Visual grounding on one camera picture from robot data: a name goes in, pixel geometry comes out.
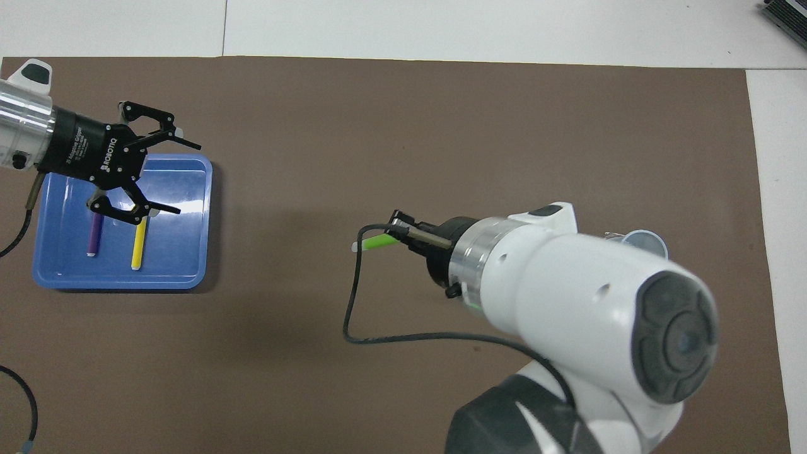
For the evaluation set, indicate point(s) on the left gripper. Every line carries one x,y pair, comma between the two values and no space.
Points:
85,148

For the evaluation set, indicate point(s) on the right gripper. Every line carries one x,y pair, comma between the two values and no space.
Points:
451,230

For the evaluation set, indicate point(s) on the green pen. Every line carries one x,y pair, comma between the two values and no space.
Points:
378,241

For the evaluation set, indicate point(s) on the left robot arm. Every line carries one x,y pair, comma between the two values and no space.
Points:
25,120

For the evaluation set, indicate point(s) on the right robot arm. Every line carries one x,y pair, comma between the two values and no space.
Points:
567,296

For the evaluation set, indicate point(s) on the blue plastic tray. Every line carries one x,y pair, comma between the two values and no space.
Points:
183,252

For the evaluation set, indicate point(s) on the yellow pen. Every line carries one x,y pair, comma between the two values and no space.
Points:
137,249

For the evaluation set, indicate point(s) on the purple pen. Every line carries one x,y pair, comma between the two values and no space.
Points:
94,236

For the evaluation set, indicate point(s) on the translucent plastic cup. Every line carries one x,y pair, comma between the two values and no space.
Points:
649,239

